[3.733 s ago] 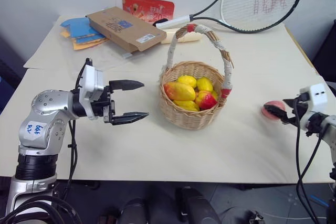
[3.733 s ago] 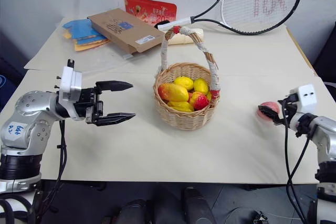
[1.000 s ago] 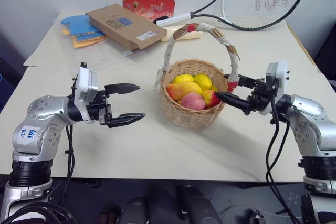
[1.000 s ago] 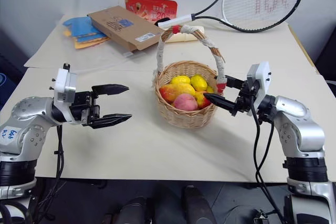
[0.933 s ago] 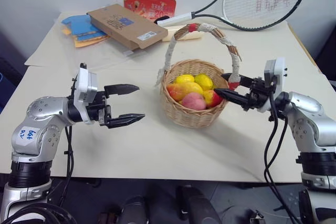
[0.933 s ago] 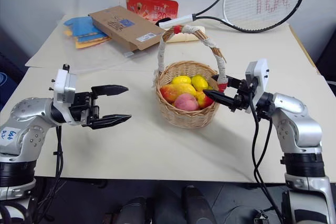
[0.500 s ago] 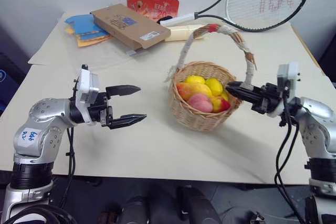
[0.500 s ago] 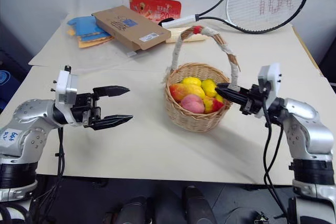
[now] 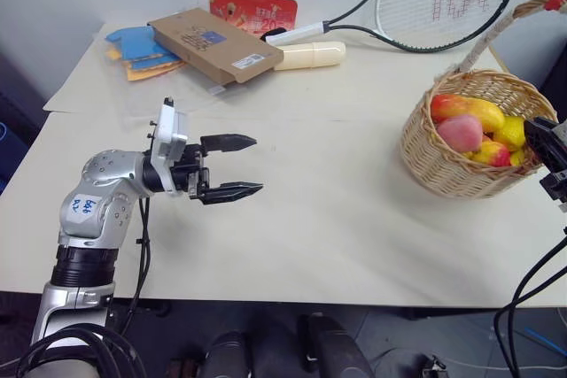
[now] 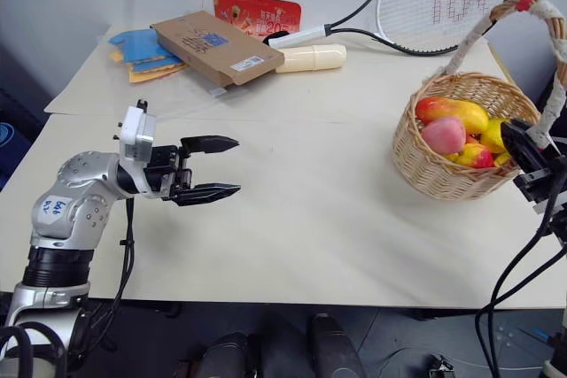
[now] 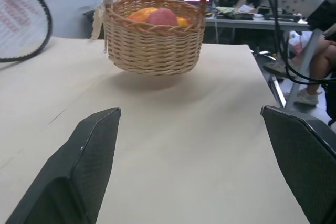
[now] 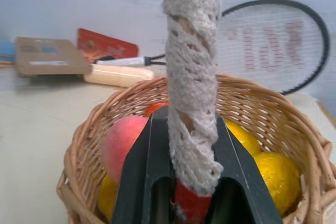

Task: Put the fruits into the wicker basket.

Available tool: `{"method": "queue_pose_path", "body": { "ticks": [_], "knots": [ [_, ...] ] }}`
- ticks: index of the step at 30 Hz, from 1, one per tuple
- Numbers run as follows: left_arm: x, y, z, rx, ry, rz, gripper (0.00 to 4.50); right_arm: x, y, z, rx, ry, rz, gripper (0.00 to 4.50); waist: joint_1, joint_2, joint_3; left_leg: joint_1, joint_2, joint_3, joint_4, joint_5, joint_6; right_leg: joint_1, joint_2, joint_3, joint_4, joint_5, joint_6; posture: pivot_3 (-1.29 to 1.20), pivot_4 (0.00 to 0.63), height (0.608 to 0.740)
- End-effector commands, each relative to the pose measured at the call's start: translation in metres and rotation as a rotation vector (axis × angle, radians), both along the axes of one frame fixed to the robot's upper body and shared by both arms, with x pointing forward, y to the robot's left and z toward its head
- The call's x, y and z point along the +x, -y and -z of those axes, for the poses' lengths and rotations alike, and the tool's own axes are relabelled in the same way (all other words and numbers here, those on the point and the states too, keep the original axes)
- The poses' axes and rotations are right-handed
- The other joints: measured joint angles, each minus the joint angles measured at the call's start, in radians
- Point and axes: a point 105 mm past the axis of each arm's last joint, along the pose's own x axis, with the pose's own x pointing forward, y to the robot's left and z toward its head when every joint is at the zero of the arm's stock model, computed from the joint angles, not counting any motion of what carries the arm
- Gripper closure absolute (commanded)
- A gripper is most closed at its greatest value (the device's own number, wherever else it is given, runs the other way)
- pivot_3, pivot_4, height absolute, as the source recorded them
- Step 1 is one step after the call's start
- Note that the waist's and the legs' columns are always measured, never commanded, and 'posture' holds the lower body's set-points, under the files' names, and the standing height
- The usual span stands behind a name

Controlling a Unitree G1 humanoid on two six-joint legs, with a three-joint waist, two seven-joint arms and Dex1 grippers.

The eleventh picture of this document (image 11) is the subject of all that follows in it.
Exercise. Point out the pink peach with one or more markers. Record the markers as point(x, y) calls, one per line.
point(161, 17)

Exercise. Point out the grey background table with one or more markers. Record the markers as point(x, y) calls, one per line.
point(249, 22)

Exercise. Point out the black chair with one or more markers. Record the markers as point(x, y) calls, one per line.
point(90, 24)

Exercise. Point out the person's bare leg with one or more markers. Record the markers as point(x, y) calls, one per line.
point(321, 64)

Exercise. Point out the white sneaker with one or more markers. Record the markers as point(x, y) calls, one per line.
point(308, 98)

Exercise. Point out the orange yellow mango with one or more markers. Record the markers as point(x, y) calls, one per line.
point(141, 14)

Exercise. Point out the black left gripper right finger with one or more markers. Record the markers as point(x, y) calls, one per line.
point(302, 161)

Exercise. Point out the white plastic bag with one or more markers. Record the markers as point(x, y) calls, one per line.
point(299, 41)

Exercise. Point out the small orange fruit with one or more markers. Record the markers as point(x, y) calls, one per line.
point(183, 21)

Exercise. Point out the black badminton racket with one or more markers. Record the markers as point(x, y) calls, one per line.
point(46, 11)

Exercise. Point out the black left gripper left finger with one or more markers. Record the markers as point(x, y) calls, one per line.
point(78, 171)

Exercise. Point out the grey sandal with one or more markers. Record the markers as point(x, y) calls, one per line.
point(275, 68)

